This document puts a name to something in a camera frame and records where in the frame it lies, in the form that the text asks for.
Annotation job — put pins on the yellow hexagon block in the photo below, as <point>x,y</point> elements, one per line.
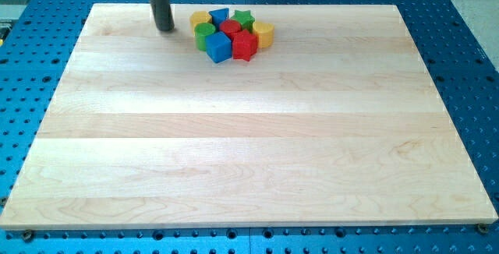
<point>198,17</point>

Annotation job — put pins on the red star block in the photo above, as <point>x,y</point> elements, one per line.
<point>244,45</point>

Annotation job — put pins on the green star block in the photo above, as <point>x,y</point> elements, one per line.
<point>244,18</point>

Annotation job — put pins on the blue triangle block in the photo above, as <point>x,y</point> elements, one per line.
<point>218,16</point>

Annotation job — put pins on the yellow cylinder block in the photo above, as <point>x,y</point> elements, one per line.
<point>264,33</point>

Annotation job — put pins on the light wooden board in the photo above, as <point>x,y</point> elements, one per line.
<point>337,123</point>

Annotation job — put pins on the green cylinder block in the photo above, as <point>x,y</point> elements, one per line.
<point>201,32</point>

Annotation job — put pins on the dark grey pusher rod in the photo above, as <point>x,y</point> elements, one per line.
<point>162,13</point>

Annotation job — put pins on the red cylinder block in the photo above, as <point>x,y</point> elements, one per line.
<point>230,28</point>

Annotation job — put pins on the blue cube block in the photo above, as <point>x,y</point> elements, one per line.
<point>218,47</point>

